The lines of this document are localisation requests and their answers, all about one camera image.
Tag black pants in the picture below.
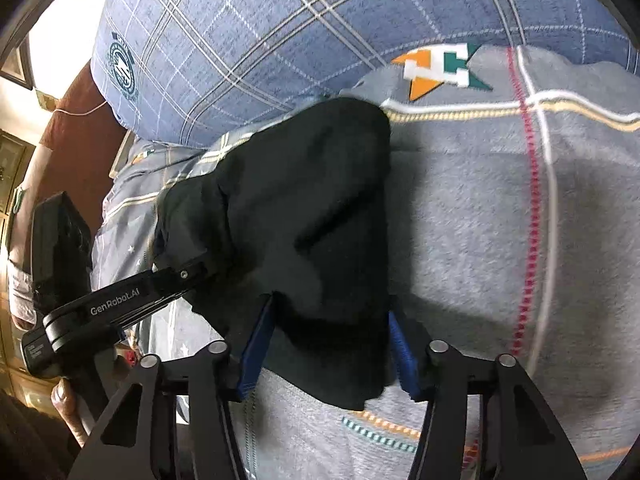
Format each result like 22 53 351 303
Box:
153 98 390 410

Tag person's left hand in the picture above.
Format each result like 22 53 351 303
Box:
51 378 88 448

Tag brown wooden headboard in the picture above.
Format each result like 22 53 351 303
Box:
29 65 126 233

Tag grey patterned bed sheet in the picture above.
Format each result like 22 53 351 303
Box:
91 47 639 479

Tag blue plaid pillow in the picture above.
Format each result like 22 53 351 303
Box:
90 0 639 146

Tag white cable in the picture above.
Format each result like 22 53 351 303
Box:
52 98 109 116

